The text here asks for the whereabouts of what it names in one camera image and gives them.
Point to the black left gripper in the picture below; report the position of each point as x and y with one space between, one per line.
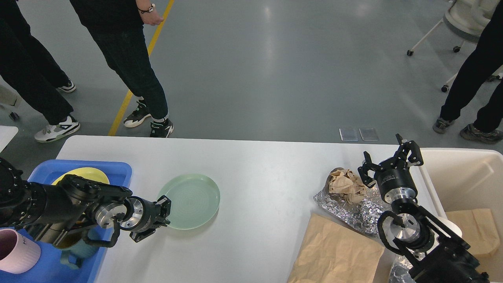
143 217

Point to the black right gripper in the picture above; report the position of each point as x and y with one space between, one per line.
392 175

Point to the light green plate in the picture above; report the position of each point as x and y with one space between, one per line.
195 199

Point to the teal mug yellow inside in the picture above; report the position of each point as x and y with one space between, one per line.
74 251

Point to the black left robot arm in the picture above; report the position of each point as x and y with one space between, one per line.
99 211

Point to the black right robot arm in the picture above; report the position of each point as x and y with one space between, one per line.
436 252

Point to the crumpled aluminium foil sheet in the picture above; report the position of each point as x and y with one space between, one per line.
362 216

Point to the crumpled brown paper ball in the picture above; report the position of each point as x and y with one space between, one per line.
345 184

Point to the beige plastic bin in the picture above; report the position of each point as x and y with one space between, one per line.
466 179

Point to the yellow plate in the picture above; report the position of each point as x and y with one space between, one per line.
90 173

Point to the flat brown paper bag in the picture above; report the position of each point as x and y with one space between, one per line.
331 253

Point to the small foil wrapper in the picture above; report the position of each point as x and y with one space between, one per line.
400 270

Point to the brown paper bag in bin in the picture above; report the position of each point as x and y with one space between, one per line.
478 230

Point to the blue plastic tray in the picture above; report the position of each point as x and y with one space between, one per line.
49 269

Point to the pink ribbed mug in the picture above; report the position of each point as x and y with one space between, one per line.
18 253

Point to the person in black right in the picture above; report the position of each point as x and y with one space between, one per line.
482 62

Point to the person in black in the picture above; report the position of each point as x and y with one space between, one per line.
482 62
28 67

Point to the white office chair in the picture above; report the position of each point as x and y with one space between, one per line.
466 19

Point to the white side table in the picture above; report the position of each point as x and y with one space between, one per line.
6 135

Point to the person in black left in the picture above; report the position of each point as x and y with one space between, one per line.
28 67

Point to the person with wristwatch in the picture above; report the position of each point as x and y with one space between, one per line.
117 28

